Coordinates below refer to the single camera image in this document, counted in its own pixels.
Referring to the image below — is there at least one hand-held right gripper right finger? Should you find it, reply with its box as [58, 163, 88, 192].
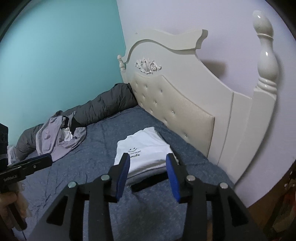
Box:
[166, 153, 269, 241]

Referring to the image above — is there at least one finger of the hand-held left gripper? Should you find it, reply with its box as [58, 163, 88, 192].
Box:
[7, 155, 53, 176]
[22, 153, 50, 162]

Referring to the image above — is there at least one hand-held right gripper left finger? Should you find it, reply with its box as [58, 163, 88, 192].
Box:
[29, 153, 131, 241]

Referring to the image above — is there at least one white long-sleeve shirt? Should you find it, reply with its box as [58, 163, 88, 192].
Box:
[114, 126, 179, 179]

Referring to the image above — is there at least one person's left hand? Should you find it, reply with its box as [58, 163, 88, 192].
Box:
[0, 192, 19, 232]

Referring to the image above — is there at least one lilac grey garment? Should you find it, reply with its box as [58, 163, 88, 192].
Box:
[35, 111, 87, 162]

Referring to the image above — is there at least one folded grey cloth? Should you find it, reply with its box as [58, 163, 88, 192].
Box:
[126, 130, 179, 187]

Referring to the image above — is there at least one blue patterned bed sheet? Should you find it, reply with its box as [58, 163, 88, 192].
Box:
[14, 105, 235, 241]

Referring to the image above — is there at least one crumpled white garment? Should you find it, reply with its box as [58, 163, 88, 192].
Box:
[61, 126, 73, 142]

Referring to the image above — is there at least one black garment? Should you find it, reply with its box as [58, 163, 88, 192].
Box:
[61, 115, 87, 132]

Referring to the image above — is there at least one dark grey rolled duvet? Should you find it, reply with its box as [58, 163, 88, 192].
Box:
[14, 83, 138, 160]

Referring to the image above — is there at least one cream tufted headboard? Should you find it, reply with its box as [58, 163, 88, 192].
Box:
[117, 10, 279, 208]

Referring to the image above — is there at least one dark wooden furniture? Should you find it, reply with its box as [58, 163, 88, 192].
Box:
[269, 160, 296, 241]

